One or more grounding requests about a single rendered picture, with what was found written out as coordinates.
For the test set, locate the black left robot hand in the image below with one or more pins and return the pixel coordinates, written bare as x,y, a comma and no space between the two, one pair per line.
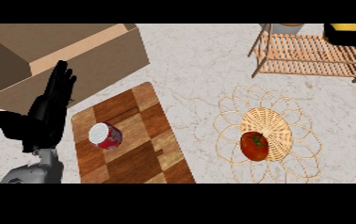
44,121

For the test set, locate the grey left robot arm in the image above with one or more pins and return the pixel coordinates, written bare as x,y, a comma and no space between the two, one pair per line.
40,171

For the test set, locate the woven wicker flower placemat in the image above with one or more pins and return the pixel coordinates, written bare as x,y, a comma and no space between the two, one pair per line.
273,130

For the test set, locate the wooden slatted tiered shelf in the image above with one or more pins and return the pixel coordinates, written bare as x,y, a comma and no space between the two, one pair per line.
301,56

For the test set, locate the red can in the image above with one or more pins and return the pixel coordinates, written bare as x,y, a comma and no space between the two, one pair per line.
105,136

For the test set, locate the checkered wooden cutting board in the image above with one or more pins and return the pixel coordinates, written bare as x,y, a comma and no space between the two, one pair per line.
131,136

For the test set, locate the brown cardboard box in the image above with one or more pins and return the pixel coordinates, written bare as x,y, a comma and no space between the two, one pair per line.
69,55

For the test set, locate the red tomato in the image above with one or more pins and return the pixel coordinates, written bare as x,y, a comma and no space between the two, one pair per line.
254,146

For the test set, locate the grey pot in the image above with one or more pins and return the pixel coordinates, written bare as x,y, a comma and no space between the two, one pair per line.
287,28

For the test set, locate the black and yellow appliance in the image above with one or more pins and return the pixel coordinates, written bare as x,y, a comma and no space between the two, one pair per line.
340,35

